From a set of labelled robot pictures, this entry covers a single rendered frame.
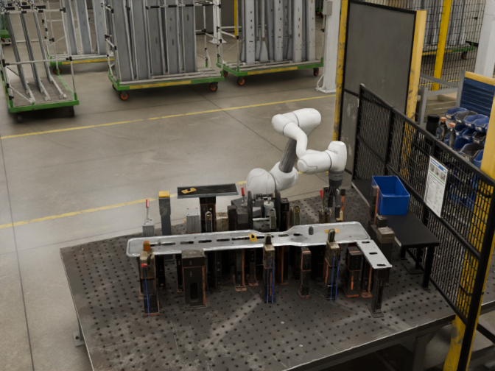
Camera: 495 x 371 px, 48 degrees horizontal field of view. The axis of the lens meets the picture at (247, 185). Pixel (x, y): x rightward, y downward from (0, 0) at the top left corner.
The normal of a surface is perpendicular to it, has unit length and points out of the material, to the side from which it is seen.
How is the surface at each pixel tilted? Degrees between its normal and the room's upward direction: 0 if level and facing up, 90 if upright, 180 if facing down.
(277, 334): 0
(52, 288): 0
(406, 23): 90
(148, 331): 0
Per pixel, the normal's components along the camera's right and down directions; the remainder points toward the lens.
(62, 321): 0.00, -0.91
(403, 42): -0.91, 0.17
